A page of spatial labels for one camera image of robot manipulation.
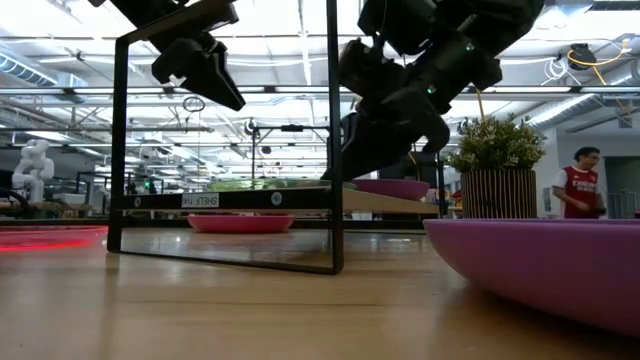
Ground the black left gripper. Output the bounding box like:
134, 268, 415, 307
110, 0, 247, 112

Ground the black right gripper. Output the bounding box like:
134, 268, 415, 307
319, 39, 451, 182

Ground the wooden shelf black metal frame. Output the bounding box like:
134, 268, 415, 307
106, 0, 446, 276

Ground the pink plate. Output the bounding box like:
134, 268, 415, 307
187, 213, 296, 235

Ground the black monitor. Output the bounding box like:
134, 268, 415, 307
409, 151, 441, 181

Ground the green plant in striped pot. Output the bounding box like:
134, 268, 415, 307
442, 113, 547, 220

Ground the white humanoid robot figure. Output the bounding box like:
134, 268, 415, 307
10, 138, 56, 204

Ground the person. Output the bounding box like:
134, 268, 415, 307
551, 145, 607, 220

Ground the black aluminium table frame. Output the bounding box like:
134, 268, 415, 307
0, 214, 441, 232

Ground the black ceiling cable reel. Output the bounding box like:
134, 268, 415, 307
567, 42, 599, 71

